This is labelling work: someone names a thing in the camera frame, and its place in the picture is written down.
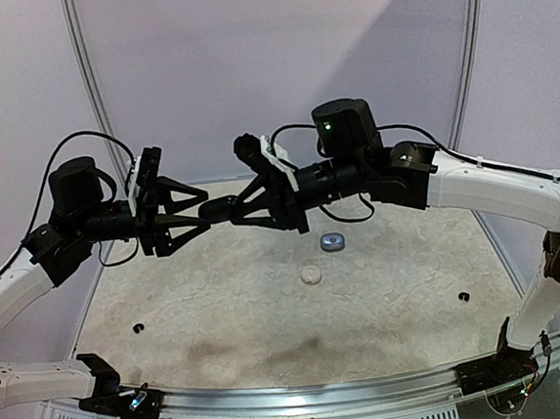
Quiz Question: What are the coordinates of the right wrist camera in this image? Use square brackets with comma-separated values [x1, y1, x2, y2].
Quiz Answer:
[233, 133, 300, 192]

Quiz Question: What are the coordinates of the pink earbud charging case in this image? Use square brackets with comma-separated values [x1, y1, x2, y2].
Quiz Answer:
[300, 265, 323, 285]

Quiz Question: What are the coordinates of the black clip left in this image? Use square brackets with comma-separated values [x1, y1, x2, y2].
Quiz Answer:
[133, 323, 145, 334]

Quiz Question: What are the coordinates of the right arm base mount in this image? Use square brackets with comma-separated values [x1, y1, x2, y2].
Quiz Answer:
[452, 317, 552, 396]

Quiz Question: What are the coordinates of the aluminium front rail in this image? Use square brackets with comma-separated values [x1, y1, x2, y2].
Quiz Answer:
[37, 329, 560, 419]

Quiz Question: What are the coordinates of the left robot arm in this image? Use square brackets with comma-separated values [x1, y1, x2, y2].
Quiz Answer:
[0, 147, 211, 414]

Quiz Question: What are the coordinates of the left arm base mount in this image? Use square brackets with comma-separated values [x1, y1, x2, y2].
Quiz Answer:
[76, 354, 165, 419]

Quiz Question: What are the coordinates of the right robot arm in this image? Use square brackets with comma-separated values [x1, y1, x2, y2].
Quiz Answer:
[229, 98, 560, 383]

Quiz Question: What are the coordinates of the black earbud case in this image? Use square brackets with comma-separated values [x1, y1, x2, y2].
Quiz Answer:
[197, 195, 238, 225]

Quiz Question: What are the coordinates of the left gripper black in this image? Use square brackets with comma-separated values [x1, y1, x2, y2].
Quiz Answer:
[70, 170, 213, 262]

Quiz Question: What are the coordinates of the purple earbud charging case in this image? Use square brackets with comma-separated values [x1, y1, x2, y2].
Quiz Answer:
[320, 232, 346, 252]

